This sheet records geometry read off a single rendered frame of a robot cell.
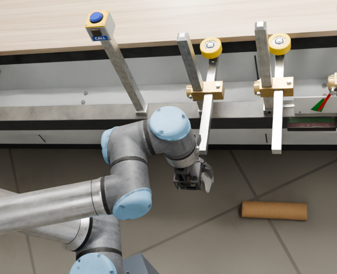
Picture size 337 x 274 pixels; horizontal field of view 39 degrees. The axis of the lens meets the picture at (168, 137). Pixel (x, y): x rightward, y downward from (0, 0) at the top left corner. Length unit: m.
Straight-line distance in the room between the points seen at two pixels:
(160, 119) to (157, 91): 0.97
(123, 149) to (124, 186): 0.10
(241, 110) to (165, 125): 0.77
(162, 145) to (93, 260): 0.52
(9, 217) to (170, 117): 0.43
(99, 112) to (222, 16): 0.64
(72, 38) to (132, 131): 0.98
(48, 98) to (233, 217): 1.07
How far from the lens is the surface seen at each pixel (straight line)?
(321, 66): 1.95
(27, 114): 2.17
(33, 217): 1.12
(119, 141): 1.13
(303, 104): 1.76
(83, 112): 2.04
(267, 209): 2.30
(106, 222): 1.57
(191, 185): 1.29
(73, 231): 1.52
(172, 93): 2.05
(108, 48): 1.63
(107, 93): 2.16
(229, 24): 1.86
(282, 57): 1.78
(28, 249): 2.70
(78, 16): 2.14
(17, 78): 2.34
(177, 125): 1.10
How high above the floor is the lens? 2.19
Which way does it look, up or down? 55 degrees down
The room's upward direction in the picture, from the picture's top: 25 degrees counter-clockwise
